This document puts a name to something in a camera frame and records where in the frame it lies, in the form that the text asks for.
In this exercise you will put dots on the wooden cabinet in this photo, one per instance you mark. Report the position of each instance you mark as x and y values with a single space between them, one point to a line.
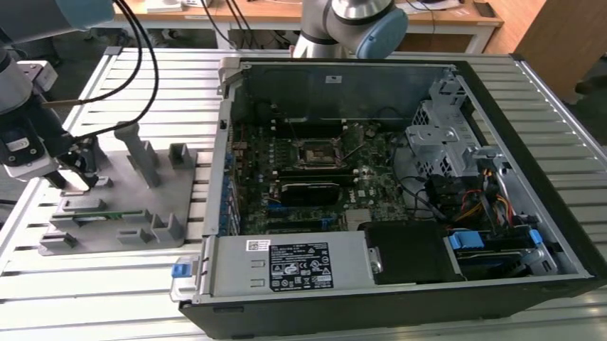
559 42

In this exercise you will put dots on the black graphics card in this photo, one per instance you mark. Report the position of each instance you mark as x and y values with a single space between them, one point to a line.
308 195

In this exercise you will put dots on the white warning sticker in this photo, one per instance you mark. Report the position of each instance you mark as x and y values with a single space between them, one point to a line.
334 79

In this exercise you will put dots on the black PC case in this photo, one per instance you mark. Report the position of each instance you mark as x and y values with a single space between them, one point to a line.
332 312

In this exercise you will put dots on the blue disk carrier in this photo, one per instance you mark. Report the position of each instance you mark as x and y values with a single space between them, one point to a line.
464 241

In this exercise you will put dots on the silver metal drive cage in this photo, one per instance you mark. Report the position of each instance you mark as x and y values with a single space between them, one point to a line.
431 142

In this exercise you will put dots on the green RAM stick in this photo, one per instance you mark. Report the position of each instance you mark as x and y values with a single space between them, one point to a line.
119 214

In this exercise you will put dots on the grey parts rack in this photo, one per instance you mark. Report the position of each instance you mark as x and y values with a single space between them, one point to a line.
128 199

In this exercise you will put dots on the silver chipset heat sink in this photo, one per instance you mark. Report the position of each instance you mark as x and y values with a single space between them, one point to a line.
358 216

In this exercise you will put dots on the black RAM slot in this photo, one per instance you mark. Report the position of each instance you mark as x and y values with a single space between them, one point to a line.
315 178
315 174
315 171
315 181

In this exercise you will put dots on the blue expansion slot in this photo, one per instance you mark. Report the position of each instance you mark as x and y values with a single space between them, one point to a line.
280 209

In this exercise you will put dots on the black phone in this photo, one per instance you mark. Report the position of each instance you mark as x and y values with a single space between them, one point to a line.
484 9

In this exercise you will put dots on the silver power supply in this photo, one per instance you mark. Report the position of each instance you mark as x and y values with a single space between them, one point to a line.
236 263

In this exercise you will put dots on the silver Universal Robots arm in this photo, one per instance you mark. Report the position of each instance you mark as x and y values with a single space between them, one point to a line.
322 21

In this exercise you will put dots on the black disk drive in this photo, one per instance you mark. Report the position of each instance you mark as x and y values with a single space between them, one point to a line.
488 264

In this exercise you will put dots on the green motherboard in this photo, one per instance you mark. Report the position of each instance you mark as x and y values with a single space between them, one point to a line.
379 168

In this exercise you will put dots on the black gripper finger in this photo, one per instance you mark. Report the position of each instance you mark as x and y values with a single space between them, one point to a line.
55 179
92 156

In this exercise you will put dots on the blue case latch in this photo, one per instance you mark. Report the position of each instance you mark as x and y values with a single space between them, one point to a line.
182 270

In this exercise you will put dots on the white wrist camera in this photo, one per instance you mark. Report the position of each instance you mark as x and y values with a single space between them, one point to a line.
23 163
40 76

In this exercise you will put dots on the white box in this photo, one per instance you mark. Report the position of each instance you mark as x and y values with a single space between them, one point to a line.
163 8

